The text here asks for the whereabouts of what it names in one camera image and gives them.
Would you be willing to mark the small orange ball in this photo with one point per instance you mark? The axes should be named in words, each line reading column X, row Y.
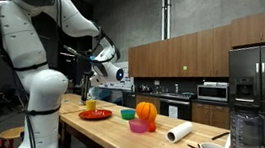
column 152, row 127

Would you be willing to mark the black dishwasher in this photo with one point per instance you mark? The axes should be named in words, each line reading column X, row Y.
column 128, row 100

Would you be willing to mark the black built-in oven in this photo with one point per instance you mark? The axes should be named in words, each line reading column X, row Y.
column 175, row 109

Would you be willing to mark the pink plastic bowl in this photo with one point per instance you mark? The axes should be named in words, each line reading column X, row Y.
column 138, row 126

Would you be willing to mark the green bowl with blue tape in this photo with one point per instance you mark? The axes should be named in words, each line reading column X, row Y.
column 128, row 114

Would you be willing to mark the orange pumpkin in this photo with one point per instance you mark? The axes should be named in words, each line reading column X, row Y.
column 146, row 111

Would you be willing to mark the white paper on oven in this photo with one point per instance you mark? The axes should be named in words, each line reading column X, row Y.
column 173, row 112

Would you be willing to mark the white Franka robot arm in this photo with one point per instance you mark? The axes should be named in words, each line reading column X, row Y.
column 33, row 59

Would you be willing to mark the red plate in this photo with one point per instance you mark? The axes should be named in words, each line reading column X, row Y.
column 95, row 114

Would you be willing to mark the white paper towel roll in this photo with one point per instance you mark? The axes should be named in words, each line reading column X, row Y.
column 179, row 132

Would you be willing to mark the black spirit level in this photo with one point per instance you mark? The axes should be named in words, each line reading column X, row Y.
column 85, row 88

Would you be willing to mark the clear plastic pitcher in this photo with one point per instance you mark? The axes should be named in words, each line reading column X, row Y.
column 248, row 141

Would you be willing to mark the black pen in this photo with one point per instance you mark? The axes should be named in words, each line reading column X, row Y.
column 221, row 135
column 194, row 147

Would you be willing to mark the brown lower cabinet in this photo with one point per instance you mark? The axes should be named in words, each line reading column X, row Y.
column 210, row 115
column 143, row 100

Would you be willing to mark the yellow cup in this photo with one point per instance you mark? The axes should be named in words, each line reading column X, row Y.
column 90, row 105

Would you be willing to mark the round wooden stool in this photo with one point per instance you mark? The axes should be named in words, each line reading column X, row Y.
column 11, row 132

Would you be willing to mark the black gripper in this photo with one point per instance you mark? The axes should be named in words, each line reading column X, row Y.
column 98, row 69

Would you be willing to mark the silver microwave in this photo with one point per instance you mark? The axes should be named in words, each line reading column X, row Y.
column 212, row 92

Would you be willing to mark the brown upper wall cabinets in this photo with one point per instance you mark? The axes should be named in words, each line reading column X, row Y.
column 208, row 52

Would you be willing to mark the grey vertical pipe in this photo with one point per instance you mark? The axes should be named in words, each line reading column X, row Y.
column 166, row 12

